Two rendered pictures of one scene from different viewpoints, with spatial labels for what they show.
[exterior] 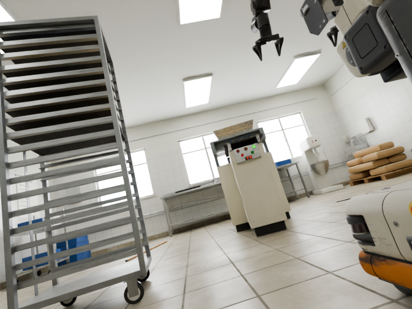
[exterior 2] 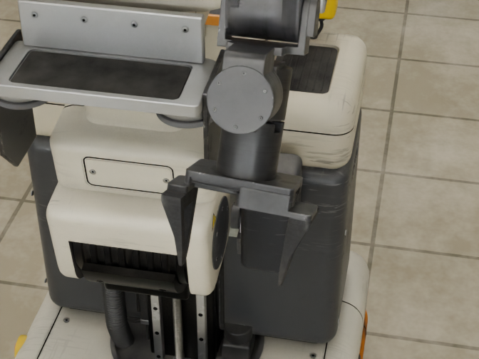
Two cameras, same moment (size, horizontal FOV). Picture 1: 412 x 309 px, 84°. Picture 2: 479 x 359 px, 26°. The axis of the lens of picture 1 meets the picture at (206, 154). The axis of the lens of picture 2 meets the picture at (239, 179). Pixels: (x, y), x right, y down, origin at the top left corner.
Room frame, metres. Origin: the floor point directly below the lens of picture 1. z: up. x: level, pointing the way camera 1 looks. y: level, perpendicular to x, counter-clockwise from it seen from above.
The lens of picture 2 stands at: (1.74, -0.21, 1.67)
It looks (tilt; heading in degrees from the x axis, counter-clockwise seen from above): 37 degrees down; 198
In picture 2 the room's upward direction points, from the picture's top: straight up
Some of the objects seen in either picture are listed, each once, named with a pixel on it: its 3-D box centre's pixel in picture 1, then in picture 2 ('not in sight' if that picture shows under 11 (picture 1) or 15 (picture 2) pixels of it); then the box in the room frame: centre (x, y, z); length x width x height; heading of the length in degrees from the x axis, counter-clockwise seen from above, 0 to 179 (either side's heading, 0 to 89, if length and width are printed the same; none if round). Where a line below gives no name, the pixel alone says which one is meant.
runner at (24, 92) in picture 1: (57, 87); not in sight; (1.27, 0.79, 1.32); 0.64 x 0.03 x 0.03; 103
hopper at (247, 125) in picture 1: (234, 133); not in sight; (3.07, -0.46, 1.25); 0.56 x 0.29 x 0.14; 85
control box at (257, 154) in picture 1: (246, 153); not in sight; (2.20, -0.39, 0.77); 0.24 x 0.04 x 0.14; 85
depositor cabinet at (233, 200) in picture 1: (250, 192); not in sight; (3.54, -0.50, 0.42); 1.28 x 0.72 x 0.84; 175
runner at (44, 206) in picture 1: (72, 200); not in sight; (1.27, 0.79, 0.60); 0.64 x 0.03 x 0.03; 103
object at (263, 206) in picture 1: (254, 187); not in sight; (2.56, -0.42, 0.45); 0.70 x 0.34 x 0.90; 175
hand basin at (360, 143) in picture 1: (357, 145); not in sight; (6.07, -3.89, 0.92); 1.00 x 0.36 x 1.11; 7
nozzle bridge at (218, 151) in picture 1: (239, 149); not in sight; (3.07, -0.46, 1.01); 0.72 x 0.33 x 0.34; 85
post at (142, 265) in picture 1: (116, 128); not in sight; (1.32, 0.49, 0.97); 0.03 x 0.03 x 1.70; 13
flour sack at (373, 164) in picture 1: (366, 166); not in sight; (5.19, -3.34, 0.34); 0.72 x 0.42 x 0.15; 11
